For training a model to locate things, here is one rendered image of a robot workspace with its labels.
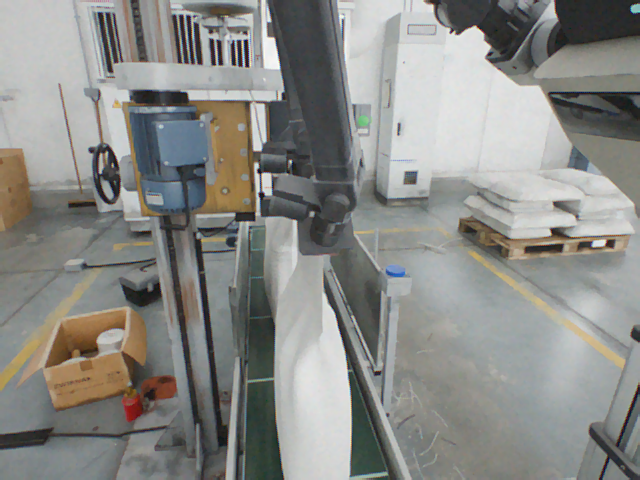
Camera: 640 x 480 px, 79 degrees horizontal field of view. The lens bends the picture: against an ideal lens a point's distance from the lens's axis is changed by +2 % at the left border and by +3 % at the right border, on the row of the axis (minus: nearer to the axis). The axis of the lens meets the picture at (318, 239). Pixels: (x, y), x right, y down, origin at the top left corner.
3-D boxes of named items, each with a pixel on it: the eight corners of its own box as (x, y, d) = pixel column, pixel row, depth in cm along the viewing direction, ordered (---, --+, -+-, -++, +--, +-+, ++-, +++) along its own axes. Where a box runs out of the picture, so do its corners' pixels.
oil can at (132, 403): (138, 431, 165) (129, 387, 157) (119, 433, 164) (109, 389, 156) (147, 404, 180) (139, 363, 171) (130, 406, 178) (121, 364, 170)
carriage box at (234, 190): (256, 213, 114) (249, 101, 103) (136, 218, 110) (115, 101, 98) (256, 193, 137) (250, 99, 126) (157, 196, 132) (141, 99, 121)
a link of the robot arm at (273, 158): (313, 130, 82) (313, 120, 89) (259, 126, 81) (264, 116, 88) (309, 183, 88) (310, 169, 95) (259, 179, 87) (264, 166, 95)
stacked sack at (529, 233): (553, 239, 341) (556, 226, 336) (507, 241, 335) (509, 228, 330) (507, 216, 402) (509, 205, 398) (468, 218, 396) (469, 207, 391)
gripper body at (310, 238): (296, 221, 71) (298, 203, 64) (349, 218, 72) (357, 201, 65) (298, 254, 69) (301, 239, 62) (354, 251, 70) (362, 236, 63)
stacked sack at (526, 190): (587, 203, 324) (592, 185, 319) (514, 206, 315) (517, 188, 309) (551, 191, 363) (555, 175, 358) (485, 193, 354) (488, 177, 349)
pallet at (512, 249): (626, 250, 353) (631, 236, 348) (507, 260, 332) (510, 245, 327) (558, 222, 429) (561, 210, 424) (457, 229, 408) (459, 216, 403)
